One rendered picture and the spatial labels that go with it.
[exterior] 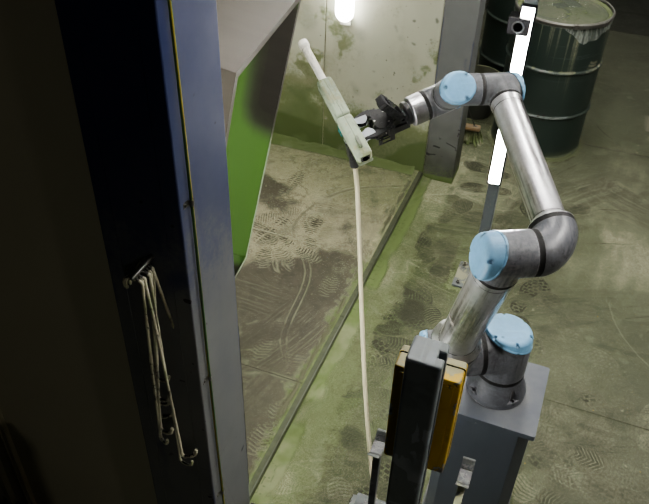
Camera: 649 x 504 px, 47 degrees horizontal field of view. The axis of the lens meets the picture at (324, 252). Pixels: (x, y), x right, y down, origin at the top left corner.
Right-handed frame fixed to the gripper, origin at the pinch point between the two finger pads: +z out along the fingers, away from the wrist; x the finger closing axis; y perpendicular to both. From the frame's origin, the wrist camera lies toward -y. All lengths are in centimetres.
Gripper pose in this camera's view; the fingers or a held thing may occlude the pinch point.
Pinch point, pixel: (346, 134)
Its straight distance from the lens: 221.8
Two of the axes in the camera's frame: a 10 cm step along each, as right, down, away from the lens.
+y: 1.0, 4.4, 8.9
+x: -4.0, -8.0, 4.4
